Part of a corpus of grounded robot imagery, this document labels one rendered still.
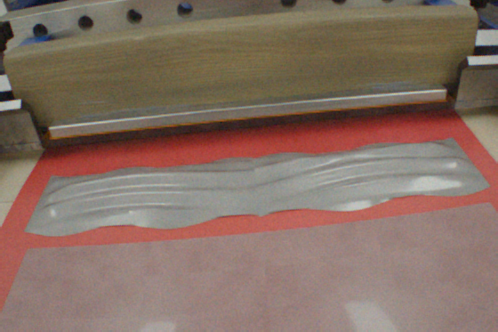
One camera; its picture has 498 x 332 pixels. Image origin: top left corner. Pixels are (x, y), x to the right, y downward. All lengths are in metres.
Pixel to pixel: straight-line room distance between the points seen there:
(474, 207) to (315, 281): 0.13
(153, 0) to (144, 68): 0.23
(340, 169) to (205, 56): 0.14
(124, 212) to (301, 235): 0.13
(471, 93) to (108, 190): 0.32
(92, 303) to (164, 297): 0.05
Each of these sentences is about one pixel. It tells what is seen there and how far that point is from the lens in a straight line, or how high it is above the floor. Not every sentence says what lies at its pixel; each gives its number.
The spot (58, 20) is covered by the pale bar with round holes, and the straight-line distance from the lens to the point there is 0.60.
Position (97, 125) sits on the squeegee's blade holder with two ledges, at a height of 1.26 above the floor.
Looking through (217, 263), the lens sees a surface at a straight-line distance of 0.27.
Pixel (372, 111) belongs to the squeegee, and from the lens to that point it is 0.39.
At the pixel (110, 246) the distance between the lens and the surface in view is 0.30.
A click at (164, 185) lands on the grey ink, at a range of 0.33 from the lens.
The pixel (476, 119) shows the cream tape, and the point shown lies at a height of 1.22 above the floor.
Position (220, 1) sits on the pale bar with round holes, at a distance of 0.55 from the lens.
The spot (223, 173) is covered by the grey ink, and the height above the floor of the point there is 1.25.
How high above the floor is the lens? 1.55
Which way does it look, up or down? 66 degrees down
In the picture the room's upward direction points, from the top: 3 degrees counter-clockwise
